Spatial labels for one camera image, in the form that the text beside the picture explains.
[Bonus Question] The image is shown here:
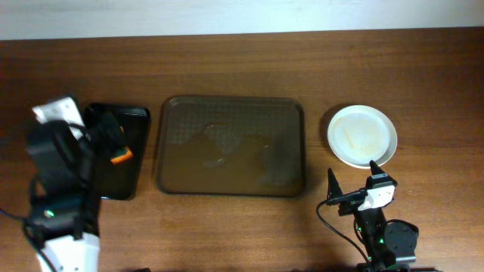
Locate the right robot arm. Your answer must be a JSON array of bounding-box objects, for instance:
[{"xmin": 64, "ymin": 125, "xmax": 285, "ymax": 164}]
[{"xmin": 157, "ymin": 108, "xmax": 418, "ymax": 271}]

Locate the green and orange sponge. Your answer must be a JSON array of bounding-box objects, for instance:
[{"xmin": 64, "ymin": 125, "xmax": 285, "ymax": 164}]
[{"xmin": 110, "ymin": 126, "xmax": 133, "ymax": 165}]

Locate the black sponge tray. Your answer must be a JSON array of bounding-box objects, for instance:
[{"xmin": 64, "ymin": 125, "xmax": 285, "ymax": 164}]
[{"xmin": 83, "ymin": 103, "xmax": 150, "ymax": 200}]

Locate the brown serving tray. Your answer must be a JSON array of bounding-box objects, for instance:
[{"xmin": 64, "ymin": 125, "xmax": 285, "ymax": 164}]
[{"xmin": 156, "ymin": 96, "xmax": 306, "ymax": 198}]

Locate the white plate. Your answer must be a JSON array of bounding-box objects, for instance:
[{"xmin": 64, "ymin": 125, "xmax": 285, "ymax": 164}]
[{"xmin": 327, "ymin": 105, "xmax": 398, "ymax": 169}]

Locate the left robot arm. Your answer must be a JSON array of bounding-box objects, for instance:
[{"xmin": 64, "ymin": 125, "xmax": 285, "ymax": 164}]
[{"xmin": 23, "ymin": 96, "xmax": 100, "ymax": 271}]

